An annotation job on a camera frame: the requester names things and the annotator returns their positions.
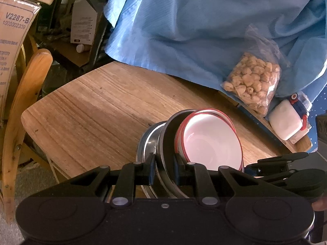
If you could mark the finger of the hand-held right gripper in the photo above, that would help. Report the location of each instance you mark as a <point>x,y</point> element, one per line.
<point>278,162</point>
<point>278,177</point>

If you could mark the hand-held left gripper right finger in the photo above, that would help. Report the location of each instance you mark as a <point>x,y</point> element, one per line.
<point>176,169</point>

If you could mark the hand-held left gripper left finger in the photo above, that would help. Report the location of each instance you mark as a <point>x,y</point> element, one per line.
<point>152,169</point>

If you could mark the person's right hand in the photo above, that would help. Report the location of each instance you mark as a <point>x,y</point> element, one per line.
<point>319,205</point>

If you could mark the wooden desk shelf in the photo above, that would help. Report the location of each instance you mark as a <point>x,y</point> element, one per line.
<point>304,145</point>

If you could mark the white jug with blue lid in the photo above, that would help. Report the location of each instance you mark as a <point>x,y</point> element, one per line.
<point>283,120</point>

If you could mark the blue white-dotted cloth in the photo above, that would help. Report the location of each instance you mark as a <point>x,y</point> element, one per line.
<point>319,102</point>

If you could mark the clear bag of puffed snacks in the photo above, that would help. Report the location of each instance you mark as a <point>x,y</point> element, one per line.
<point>253,81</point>

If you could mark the black plastic crate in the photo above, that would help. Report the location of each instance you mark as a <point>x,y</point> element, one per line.
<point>101,43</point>

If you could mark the white bottle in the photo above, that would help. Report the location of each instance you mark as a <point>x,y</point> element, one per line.
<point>80,48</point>

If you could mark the wooden chair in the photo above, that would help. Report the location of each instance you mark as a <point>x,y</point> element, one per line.
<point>28,81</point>

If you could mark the plain blue cloth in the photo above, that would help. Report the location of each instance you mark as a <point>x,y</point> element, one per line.
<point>191,17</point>

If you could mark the white carton box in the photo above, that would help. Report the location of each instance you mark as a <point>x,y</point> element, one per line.
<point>84,23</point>

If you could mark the printed cardboard box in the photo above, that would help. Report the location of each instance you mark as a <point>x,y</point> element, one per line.
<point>12,43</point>

